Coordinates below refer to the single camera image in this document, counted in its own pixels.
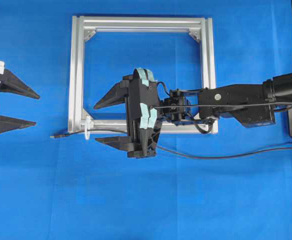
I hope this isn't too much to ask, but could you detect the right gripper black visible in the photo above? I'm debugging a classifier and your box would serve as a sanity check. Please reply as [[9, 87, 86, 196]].
[[93, 74, 162, 158]]

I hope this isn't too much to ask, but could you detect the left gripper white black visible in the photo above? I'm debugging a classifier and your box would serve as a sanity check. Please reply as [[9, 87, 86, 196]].
[[0, 61, 40, 134]]

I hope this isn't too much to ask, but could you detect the black wire with plug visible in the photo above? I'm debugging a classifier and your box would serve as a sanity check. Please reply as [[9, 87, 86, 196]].
[[49, 128, 292, 160]]

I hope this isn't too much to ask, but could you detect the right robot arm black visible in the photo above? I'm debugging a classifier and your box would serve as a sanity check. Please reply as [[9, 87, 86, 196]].
[[94, 68, 292, 158]]

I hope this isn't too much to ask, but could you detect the white string loop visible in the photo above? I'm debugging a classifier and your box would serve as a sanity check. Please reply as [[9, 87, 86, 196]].
[[83, 116, 92, 140]]

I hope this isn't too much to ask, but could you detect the aluminium extrusion frame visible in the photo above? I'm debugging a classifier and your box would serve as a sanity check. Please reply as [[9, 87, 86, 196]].
[[67, 16, 216, 133]]

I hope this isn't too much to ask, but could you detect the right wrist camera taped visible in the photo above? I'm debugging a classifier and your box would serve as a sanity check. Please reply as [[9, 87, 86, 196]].
[[135, 67, 157, 87]]

